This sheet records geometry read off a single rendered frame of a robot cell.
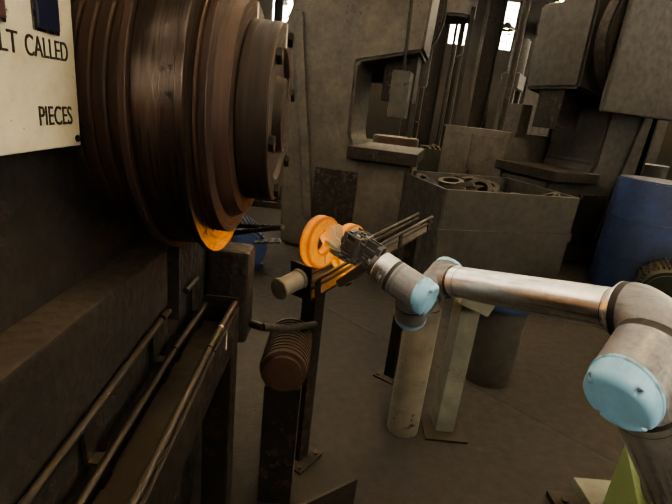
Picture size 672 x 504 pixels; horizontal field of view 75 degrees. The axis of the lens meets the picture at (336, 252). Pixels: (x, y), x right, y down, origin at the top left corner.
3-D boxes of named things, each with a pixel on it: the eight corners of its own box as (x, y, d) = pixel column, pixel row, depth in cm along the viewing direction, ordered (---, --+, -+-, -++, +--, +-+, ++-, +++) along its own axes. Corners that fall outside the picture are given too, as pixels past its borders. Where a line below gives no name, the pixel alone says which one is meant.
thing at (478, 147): (463, 217, 559) (481, 128, 525) (524, 244, 461) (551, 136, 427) (427, 216, 540) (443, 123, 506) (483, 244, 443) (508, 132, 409)
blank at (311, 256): (298, 221, 120) (307, 224, 118) (332, 208, 131) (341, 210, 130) (299, 273, 126) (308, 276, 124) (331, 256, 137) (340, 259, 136)
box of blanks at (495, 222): (424, 299, 291) (446, 184, 267) (382, 257, 367) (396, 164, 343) (554, 298, 319) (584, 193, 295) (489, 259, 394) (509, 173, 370)
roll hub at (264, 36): (230, 213, 64) (237, -3, 55) (263, 183, 91) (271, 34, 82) (268, 218, 64) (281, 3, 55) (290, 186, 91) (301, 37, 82)
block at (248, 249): (202, 340, 108) (203, 248, 101) (211, 325, 116) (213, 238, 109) (245, 344, 109) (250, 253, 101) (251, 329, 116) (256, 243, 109)
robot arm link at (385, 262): (394, 284, 121) (376, 293, 114) (380, 275, 123) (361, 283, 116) (406, 257, 117) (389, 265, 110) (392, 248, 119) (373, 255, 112)
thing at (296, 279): (270, 296, 120) (270, 276, 117) (292, 284, 126) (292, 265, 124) (286, 303, 116) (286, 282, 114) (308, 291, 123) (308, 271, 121)
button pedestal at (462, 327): (426, 444, 162) (458, 291, 143) (415, 403, 185) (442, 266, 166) (469, 449, 162) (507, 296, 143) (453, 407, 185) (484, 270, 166)
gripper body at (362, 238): (358, 225, 124) (392, 247, 118) (348, 251, 127) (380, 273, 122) (342, 229, 118) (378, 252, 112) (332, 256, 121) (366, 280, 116)
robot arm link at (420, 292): (419, 324, 113) (422, 306, 105) (381, 297, 118) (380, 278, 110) (440, 298, 116) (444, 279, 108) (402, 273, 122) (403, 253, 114)
